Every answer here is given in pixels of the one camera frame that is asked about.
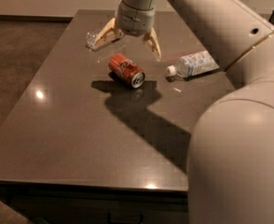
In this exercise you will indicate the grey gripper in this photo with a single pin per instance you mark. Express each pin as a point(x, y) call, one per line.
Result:
point(134, 20)

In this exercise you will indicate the red coke can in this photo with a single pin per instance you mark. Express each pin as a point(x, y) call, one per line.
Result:
point(128, 71)

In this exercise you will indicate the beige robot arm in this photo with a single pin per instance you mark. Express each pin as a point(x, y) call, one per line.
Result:
point(230, 164)

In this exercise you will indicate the clear empty water bottle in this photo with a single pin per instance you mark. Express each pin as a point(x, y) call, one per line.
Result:
point(93, 39)

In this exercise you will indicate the labelled white-cap plastic bottle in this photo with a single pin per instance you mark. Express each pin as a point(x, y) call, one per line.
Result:
point(192, 65)

